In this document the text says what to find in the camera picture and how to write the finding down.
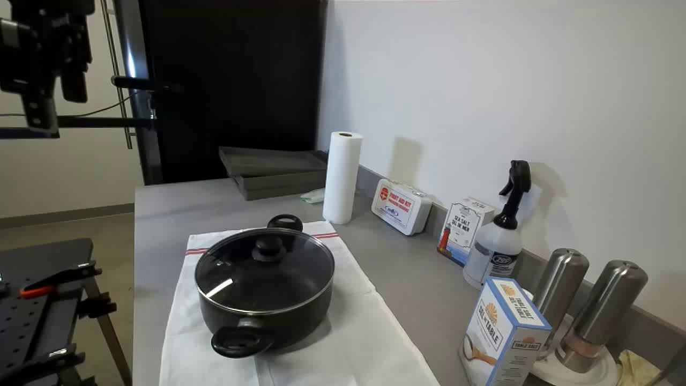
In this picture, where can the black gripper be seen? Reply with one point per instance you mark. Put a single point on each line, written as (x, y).
(35, 34)

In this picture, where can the glass pot lid black knob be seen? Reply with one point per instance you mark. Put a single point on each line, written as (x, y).
(236, 280)

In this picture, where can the tall black cabinet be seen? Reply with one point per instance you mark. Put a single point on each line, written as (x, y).
(236, 71)

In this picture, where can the black perforated work table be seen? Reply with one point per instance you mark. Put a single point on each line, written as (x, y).
(35, 321)

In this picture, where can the stack of dark grey mats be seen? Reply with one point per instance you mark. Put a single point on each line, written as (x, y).
(276, 172)

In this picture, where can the white paper towel roll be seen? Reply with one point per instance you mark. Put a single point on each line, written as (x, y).
(342, 178)

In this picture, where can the flat white box red print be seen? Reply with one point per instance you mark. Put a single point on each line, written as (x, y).
(400, 206)

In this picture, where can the white towel with red stripes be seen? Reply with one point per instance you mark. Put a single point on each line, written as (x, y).
(357, 344)

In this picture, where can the small white box blue print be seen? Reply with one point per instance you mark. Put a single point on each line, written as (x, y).
(461, 227)

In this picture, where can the clear spray bottle black trigger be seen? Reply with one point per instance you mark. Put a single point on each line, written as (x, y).
(494, 250)

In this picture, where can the blue and orange carton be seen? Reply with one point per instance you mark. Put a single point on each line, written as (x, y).
(500, 335)

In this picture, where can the stainless steel grinder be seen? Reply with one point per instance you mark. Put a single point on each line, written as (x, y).
(560, 281)
(607, 306)

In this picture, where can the white plate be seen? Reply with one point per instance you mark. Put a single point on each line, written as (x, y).
(586, 376)

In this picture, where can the yellow cloth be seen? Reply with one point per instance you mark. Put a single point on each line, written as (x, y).
(640, 367)

